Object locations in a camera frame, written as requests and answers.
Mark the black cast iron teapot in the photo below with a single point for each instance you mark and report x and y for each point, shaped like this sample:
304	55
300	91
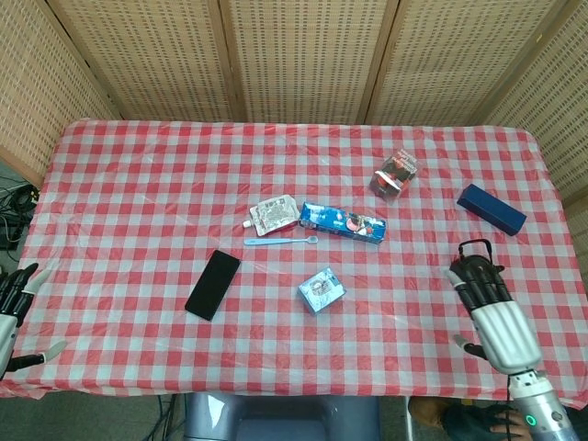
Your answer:
478	242

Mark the silver spout pouch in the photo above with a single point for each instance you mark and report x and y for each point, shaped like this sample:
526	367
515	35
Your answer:
272	214

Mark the red black small carton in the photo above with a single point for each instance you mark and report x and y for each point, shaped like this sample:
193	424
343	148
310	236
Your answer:
395	174

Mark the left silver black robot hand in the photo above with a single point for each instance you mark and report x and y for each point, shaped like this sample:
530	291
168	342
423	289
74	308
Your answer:
13	294

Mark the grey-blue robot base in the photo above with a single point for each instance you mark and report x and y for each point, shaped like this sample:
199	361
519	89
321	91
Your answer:
280	415

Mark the woven bamboo screen panel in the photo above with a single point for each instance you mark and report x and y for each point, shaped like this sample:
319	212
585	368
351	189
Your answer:
41	82
151	59
303	59
455	59
551	115

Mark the blue toothpaste box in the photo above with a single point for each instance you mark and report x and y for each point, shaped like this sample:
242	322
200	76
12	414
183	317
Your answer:
342	223

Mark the dark blue long box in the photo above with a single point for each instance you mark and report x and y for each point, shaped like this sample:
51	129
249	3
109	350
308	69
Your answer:
491	209

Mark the black smartphone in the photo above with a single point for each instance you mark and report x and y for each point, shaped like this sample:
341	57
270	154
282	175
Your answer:
213	285

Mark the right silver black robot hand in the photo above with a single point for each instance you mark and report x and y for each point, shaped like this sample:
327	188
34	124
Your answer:
503	328

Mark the light blue small box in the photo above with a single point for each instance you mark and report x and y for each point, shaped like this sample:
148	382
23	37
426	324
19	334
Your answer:
321	290

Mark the metal table leg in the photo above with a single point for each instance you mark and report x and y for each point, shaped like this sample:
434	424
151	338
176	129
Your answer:
408	420

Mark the light blue toothbrush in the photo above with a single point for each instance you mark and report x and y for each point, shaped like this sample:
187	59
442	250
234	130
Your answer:
275	241

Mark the red white checkered tablecloth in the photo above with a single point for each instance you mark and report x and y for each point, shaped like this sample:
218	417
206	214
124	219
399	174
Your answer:
138	193

